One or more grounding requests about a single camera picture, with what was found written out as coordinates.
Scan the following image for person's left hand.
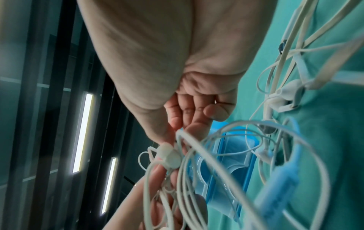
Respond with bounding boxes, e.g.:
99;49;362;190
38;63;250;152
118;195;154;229
102;155;209;230

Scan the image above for blue plastic mini drawer unit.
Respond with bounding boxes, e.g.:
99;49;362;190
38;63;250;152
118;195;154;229
181;121;258;225

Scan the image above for green tablecloth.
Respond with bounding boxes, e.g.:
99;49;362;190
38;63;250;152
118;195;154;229
207;0;364;230

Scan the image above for ceiling light strip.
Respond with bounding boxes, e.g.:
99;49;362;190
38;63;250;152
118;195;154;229
100;156;118;215
71;93;94;174

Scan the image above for person's right hand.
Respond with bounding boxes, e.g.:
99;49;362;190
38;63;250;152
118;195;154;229
76;0;278;144

